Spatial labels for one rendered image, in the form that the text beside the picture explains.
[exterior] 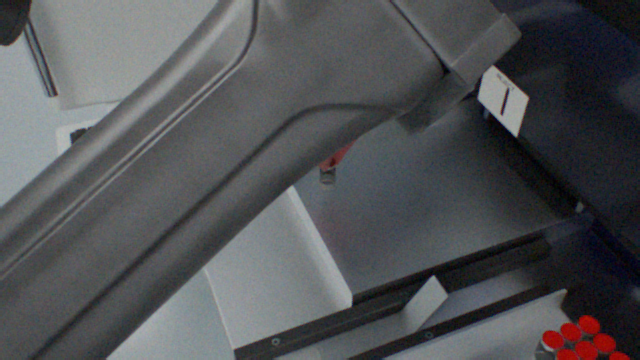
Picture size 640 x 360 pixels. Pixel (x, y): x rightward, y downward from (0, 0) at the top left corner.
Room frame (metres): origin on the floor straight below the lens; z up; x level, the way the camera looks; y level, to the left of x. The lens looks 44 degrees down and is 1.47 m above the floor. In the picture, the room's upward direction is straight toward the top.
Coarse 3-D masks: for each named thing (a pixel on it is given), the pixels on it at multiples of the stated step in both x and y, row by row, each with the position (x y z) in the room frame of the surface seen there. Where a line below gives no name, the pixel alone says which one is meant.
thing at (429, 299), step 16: (432, 288) 0.39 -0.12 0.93; (416, 304) 0.38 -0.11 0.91; (432, 304) 0.37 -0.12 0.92; (400, 320) 0.38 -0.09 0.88; (416, 320) 0.37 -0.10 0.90; (352, 336) 0.36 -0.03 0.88; (368, 336) 0.36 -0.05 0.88; (384, 336) 0.36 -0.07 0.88; (400, 336) 0.36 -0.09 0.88; (320, 352) 0.34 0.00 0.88; (336, 352) 0.34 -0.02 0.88; (352, 352) 0.34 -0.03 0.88
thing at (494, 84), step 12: (492, 72) 0.63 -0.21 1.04; (492, 84) 0.63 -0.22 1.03; (504, 84) 0.61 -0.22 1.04; (480, 96) 0.64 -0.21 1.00; (492, 96) 0.62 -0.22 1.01; (504, 96) 0.60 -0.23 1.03; (516, 96) 0.59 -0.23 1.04; (492, 108) 0.62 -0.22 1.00; (516, 108) 0.58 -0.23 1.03; (504, 120) 0.59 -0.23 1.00; (516, 120) 0.58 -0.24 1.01; (516, 132) 0.57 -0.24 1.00
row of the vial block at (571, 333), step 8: (560, 328) 0.34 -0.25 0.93; (568, 328) 0.34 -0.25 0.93; (576, 328) 0.34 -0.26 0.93; (568, 336) 0.33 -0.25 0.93; (576, 336) 0.33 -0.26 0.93; (568, 344) 0.33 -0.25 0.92; (576, 344) 0.32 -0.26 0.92; (584, 344) 0.32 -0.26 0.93; (592, 344) 0.32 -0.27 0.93; (576, 352) 0.31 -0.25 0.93; (584, 352) 0.31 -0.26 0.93; (592, 352) 0.31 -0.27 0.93
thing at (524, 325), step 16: (528, 304) 0.38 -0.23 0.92; (544, 304) 0.38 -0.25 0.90; (560, 304) 0.39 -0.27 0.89; (496, 320) 0.36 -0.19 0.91; (512, 320) 0.37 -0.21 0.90; (528, 320) 0.38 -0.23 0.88; (544, 320) 0.38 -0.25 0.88; (560, 320) 0.38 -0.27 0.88; (448, 336) 0.34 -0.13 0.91; (464, 336) 0.35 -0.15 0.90; (480, 336) 0.35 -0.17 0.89; (496, 336) 0.36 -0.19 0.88; (512, 336) 0.36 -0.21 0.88; (528, 336) 0.36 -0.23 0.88; (400, 352) 0.32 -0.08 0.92; (416, 352) 0.32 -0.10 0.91; (432, 352) 0.33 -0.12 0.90; (448, 352) 0.34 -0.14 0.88; (464, 352) 0.34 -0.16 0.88; (480, 352) 0.34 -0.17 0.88; (496, 352) 0.34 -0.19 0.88; (512, 352) 0.34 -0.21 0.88; (528, 352) 0.34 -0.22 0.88
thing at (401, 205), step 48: (384, 144) 0.68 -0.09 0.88; (432, 144) 0.68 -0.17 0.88; (480, 144) 0.68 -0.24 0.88; (288, 192) 0.58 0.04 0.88; (336, 192) 0.58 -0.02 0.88; (384, 192) 0.58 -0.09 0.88; (432, 192) 0.58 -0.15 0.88; (480, 192) 0.58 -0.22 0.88; (528, 192) 0.58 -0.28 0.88; (336, 240) 0.49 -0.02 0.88; (384, 240) 0.49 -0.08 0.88; (432, 240) 0.50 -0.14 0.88; (480, 240) 0.50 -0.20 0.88; (528, 240) 0.48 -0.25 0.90; (384, 288) 0.40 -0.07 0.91
